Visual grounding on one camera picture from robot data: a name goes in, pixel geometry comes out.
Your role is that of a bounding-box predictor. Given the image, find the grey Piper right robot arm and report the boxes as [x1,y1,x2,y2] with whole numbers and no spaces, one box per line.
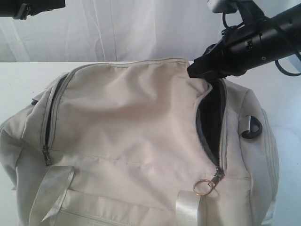
[187,0,301,81]

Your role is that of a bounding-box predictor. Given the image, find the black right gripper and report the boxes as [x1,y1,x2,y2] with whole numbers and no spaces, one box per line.
[187,22,282,81]

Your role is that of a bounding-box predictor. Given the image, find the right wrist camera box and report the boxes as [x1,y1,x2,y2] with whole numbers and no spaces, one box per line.
[207,0,248,14]

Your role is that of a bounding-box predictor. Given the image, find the cream duffel bag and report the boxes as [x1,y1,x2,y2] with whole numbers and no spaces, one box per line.
[0,58,279,226]

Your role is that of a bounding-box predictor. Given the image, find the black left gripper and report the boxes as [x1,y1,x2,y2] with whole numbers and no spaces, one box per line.
[0,0,66,20]

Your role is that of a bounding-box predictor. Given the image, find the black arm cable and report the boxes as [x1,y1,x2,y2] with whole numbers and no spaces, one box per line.
[221,7,301,77]

